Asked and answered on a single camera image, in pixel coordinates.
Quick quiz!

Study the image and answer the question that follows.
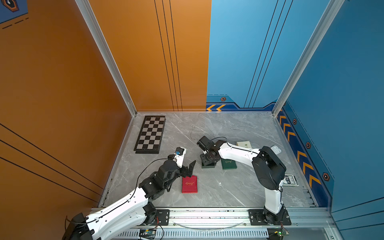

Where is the green jewelry box base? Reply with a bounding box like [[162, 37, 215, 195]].
[[202, 164, 216, 169]]

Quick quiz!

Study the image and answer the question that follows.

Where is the green booklet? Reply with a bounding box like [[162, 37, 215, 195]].
[[221, 159, 237, 170]]

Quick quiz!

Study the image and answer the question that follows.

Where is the red booklet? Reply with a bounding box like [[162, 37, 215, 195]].
[[182, 176, 198, 194]]

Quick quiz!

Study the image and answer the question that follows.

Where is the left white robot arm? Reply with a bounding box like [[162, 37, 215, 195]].
[[62, 156, 196, 240]]

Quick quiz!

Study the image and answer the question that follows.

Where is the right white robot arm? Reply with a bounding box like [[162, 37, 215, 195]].
[[197, 136, 287, 225]]

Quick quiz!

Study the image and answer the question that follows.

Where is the black white chessboard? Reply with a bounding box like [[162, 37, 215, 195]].
[[134, 116, 166, 154]]

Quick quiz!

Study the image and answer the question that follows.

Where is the left circuit board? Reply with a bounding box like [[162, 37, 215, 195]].
[[139, 229, 157, 240]]

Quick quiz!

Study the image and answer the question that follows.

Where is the circuit board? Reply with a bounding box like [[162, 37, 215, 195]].
[[139, 229, 157, 240], [267, 229, 290, 240]]

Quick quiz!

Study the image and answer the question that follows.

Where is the clear plastic earphone case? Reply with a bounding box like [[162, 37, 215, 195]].
[[271, 146, 282, 155]]

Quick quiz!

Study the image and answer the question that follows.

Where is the playing card deck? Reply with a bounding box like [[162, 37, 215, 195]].
[[282, 174, 299, 187]]

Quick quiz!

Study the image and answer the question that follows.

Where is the right circuit board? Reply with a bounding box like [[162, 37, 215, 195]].
[[267, 229, 290, 240]]

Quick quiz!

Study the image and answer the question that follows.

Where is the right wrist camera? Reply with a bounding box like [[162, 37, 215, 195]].
[[197, 136, 218, 156]]

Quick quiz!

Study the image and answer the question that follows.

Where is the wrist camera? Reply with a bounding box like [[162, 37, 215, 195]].
[[197, 136, 218, 156], [174, 147, 187, 168]]

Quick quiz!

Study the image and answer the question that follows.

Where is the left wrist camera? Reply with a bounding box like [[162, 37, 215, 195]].
[[174, 147, 187, 168]]

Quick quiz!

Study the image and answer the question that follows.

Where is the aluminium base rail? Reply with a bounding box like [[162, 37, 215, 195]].
[[157, 207, 336, 230]]

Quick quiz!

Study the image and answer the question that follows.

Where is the aluminium corner post left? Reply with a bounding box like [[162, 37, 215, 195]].
[[75, 0, 137, 117]]

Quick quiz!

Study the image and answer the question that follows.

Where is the aluminium corner post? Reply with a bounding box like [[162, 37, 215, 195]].
[[272, 0, 345, 117], [75, 0, 137, 117]]

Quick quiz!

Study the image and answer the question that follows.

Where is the aluminium corner post right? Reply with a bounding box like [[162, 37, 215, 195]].
[[272, 0, 345, 117]]

